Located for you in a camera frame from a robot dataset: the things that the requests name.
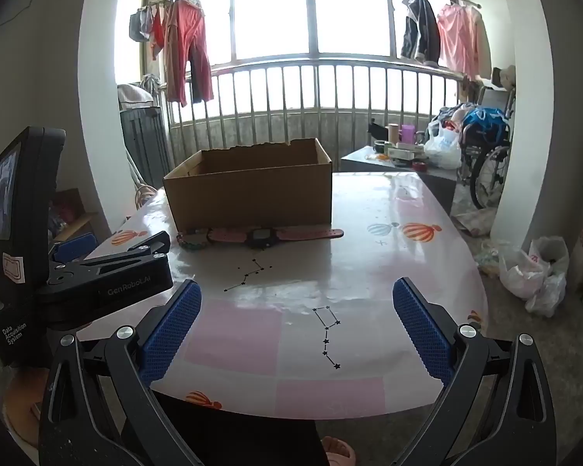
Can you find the blue bag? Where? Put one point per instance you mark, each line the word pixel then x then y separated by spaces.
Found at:
pixel 486 119

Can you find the beige hat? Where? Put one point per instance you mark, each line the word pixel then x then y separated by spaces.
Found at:
pixel 506 76

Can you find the salmon hanging garment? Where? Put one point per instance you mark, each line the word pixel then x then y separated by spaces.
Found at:
pixel 172 48

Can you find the red hanging trousers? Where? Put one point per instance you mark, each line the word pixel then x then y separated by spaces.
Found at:
pixel 199 43

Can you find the pink slipper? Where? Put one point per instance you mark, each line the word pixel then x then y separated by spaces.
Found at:
pixel 340 454

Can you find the large cardboard box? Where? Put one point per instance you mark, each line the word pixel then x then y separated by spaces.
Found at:
pixel 252 199

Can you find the black and pink wristwatch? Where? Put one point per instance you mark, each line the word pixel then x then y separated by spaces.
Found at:
pixel 262 238

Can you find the white blue-print plastic bag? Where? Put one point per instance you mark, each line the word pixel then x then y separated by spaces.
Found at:
pixel 442 148

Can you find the small white plastic bag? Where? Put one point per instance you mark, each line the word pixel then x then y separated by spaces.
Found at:
pixel 546 298

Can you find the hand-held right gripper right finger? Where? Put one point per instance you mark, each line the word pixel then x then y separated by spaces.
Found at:
pixel 420 330

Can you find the striped rag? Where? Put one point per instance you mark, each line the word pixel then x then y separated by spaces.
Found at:
pixel 151 85

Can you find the white bedding bundle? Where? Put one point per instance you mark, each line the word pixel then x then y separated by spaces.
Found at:
pixel 133 94

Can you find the dark grey ribbed cabinet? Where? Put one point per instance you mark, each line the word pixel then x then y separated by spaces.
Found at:
pixel 143 145

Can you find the low grey table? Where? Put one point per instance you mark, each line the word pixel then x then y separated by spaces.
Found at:
pixel 359 158

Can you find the crumpled beige bag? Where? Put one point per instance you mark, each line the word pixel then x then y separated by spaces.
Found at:
pixel 476 223

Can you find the black white hanging jacket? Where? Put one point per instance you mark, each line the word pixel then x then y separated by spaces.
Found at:
pixel 418 29

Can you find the beige cardboard tube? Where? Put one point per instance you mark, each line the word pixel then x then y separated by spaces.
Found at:
pixel 393 133

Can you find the black round jar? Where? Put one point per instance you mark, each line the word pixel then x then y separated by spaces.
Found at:
pixel 381 147

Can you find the red white hanging cloth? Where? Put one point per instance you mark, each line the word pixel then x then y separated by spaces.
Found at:
pixel 156 34

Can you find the small cardboard carton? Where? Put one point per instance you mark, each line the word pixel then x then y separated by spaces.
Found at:
pixel 77 218

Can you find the pink hanging shirt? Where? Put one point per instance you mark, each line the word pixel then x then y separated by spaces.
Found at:
pixel 459 39

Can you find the purple cup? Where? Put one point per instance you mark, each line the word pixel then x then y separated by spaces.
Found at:
pixel 407 134

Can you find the large balcony window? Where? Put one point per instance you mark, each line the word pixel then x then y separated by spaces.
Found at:
pixel 272 9

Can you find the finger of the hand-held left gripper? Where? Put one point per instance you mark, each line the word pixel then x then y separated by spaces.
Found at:
pixel 148 247
pixel 75 247

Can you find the grey hanging cloth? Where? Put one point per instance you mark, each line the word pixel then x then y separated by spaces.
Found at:
pixel 138 26

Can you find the wheelchair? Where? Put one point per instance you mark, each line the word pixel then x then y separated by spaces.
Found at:
pixel 490 148

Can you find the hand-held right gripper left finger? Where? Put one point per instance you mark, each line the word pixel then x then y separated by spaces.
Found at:
pixel 170 335

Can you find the white flat box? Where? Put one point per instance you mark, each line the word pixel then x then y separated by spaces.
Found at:
pixel 405 151

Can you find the black stand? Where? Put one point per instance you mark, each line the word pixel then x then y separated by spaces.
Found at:
pixel 378 131

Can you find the white bag red print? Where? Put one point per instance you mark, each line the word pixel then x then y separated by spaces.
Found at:
pixel 524 267

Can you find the pile of clothes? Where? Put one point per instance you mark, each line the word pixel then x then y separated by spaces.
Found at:
pixel 449 115

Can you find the metal balcony railing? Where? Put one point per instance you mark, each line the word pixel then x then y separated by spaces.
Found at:
pixel 316 61

